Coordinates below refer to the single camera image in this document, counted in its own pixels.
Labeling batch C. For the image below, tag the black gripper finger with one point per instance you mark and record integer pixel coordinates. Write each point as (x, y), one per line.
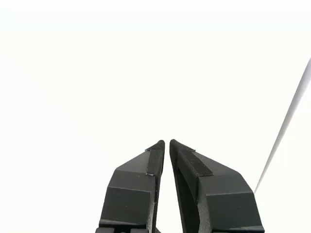
(226, 201)
(128, 194)

